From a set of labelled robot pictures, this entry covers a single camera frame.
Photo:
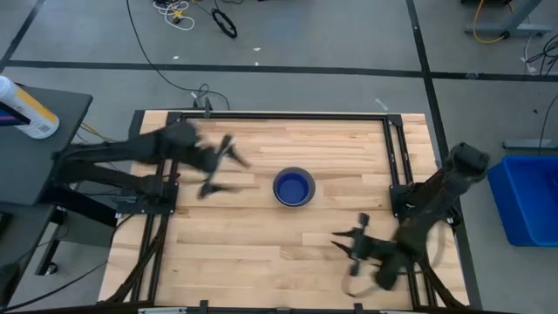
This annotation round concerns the dark grey side table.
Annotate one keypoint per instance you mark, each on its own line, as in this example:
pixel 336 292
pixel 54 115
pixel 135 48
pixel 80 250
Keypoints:
pixel 35 161

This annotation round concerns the blue plastic bin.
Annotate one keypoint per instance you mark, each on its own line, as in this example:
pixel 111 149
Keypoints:
pixel 529 200

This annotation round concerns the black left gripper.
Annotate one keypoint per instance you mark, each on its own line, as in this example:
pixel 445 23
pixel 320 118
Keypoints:
pixel 208 163

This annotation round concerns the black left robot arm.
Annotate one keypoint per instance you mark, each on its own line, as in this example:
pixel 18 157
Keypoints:
pixel 139 148

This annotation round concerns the white wipes canister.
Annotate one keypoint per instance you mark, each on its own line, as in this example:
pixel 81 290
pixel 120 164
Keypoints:
pixel 30 111

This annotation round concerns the blue plastic bowl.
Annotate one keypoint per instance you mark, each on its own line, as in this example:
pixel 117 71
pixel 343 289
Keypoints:
pixel 292 189

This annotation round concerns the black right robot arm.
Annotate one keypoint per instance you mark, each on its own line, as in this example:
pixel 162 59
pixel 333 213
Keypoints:
pixel 436 205

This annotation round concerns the black rig frame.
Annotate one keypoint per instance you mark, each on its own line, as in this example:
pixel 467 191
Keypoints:
pixel 279 116

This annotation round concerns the grey desk leg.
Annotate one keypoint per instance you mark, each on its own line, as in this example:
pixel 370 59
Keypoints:
pixel 512 26

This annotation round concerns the grey metal foot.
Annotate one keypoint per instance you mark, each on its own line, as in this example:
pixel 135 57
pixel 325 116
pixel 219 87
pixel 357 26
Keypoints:
pixel 529 144

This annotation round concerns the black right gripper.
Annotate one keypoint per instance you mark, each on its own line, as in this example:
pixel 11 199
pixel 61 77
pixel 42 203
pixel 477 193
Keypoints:
pixel 370 250

